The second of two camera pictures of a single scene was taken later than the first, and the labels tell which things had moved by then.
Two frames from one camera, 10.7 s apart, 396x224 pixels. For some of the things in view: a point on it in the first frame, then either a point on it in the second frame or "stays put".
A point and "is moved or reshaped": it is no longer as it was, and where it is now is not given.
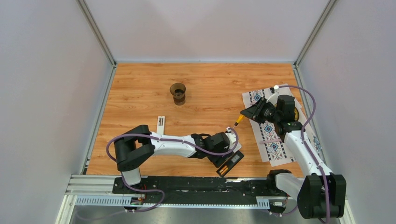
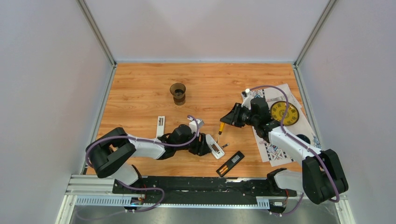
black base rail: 200,190 stays put
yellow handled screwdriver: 239,119 is moved or reshaped
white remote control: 237,147 is moved or reshaped
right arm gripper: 253,112 to 232,118
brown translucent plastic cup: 178,90 stays put
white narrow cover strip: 160,125 stays put
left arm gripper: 217,161 to 201,148
